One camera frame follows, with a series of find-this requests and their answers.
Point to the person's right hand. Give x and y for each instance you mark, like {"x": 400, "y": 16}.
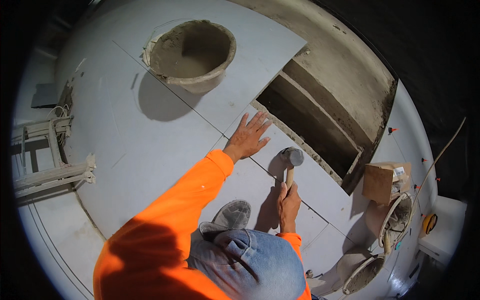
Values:
{"x": 288, "y": 208}

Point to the person's left hand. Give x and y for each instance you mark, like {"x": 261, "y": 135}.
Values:
{"x": 245, "y": 140}

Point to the person's right fingers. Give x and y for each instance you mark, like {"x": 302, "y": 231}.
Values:
{"x": 288, "y": 192}

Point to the narrow grey floor tile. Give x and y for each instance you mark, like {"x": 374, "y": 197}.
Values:
{"x": 318, "y": 183}

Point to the large grey floor tile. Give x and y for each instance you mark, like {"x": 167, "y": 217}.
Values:
{"x": 255, "y": 183}
{"x": 131, "y": 150}
{"x": 258, "y": 45}

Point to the small grey floor tile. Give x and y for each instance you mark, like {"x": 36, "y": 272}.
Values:
{"x": 326, "y": 247}

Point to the person's legs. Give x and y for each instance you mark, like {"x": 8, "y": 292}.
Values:
{"x": 247, "y": 262}

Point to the brown cardboard box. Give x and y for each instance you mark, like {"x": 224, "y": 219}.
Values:
{"x": 378, "y": 182}

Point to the mortar-stained bucket with tools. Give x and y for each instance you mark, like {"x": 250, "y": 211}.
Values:
{"x": 378, "y": 221}

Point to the yellow reel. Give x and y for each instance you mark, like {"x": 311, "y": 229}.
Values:
{"x": 429, "y": 223}

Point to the long pale stick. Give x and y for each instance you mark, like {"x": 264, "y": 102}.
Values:
{"x": 438, "y": 157}

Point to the large mortar-caked bucket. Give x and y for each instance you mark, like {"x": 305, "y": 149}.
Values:
{"x": 187, "y": 56}

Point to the dusty wooden ladder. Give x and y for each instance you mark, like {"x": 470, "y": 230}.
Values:
{"x": 52, "y": 172}

